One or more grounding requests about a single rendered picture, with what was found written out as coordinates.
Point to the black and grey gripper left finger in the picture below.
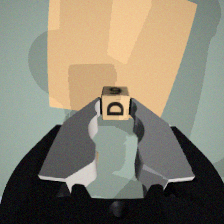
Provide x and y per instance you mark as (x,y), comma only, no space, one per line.
(66,155)

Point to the beige flat mat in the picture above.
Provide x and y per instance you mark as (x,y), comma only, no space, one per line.
(133,43)

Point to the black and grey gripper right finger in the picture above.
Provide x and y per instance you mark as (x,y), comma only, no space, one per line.
(167,157)

